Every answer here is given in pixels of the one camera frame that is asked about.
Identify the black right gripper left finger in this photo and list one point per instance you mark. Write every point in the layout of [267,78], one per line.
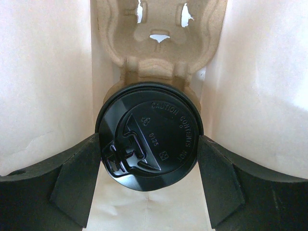
[54,194]

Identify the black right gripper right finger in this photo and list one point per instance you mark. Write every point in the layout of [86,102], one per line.
[244,196]

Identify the brown pulp cup carrier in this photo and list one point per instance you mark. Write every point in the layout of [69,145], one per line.
[164,41]

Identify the black plastic cup lid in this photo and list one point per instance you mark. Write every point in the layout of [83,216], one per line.
[148,134]

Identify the brown paper bag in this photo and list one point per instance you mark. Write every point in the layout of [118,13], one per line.
[254,98]

